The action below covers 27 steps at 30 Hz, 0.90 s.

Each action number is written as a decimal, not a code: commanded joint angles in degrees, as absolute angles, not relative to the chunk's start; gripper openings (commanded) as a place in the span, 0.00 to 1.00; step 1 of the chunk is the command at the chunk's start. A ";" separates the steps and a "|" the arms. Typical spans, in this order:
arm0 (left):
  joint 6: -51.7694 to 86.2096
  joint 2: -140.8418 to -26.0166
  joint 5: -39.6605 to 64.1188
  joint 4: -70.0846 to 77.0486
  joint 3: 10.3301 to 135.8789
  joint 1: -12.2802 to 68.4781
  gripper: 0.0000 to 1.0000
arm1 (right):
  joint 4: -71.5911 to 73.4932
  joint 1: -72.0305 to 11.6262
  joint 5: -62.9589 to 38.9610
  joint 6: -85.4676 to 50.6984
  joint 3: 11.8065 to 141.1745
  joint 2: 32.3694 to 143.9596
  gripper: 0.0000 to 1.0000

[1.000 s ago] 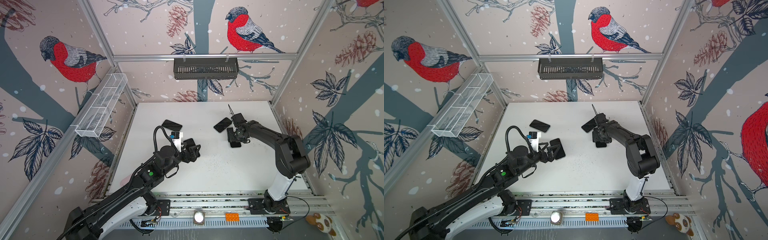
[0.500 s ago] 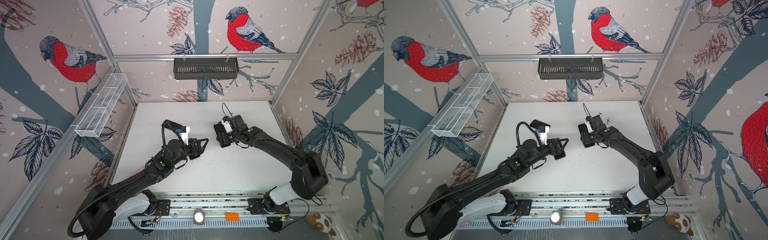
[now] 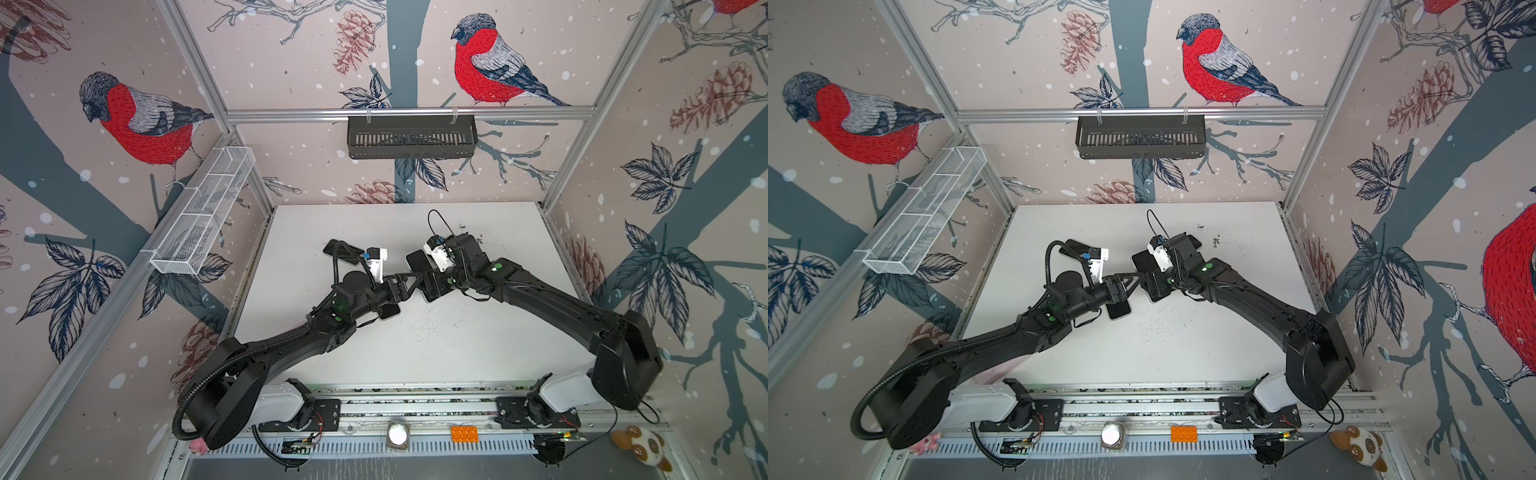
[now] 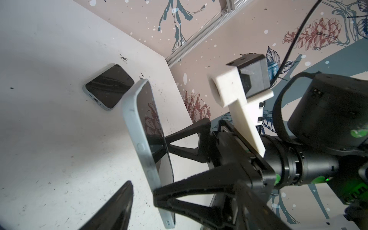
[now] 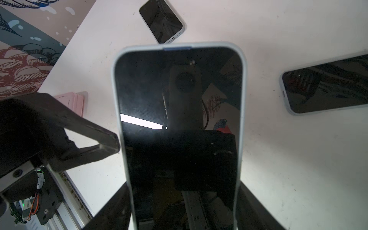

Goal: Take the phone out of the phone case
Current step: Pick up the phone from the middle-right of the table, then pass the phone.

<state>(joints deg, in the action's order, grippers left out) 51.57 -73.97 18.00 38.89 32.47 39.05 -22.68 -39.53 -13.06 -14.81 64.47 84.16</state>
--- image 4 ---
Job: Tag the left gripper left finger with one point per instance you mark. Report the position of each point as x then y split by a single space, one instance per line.
115 214

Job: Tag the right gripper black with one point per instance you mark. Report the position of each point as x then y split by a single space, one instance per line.
209 198

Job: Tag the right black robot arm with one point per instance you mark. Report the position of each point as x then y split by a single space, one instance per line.
324 141

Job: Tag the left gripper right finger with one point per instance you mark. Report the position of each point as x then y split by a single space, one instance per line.
253 213

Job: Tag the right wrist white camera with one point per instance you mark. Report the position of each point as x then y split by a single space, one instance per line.
243 85

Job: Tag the black phone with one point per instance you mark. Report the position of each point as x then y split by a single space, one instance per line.
108 86

